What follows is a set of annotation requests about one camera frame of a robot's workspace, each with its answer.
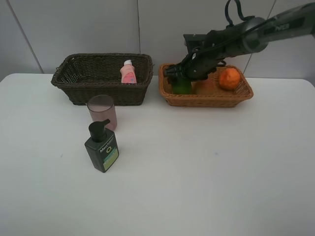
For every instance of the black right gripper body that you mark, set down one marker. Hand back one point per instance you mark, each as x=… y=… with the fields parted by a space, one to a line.
x=204 y=62

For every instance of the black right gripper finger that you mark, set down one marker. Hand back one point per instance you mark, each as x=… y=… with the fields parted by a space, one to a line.
x=173 y=73

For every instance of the green lime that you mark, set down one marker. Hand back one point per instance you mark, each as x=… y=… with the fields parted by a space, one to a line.
x=181 y=86

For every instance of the red yellow peach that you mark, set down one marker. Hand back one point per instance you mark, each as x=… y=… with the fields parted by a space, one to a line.
x=205 y=87

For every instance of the orange tangerine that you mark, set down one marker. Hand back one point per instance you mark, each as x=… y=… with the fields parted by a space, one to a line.
x=229 y=79

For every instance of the pink bottle white cap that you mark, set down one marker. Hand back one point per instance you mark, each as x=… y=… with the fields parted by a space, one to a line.
x=128 y=73

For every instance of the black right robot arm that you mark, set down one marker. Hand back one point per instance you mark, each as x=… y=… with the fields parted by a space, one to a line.
x=254 y=33

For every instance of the orange wicker basket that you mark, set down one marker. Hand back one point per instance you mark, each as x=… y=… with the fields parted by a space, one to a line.
x=218 y=98

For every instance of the translucent pink plastic cup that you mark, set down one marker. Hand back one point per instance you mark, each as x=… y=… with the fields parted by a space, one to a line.
x=101 y=107

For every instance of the dark brown wicker basket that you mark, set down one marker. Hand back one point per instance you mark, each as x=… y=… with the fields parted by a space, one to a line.
x=84 y=76

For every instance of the dark green pump bottle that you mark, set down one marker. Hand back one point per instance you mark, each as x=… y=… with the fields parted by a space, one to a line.
x=102 y=146

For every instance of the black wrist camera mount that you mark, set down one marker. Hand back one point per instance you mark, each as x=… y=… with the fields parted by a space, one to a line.
x=194 y=41

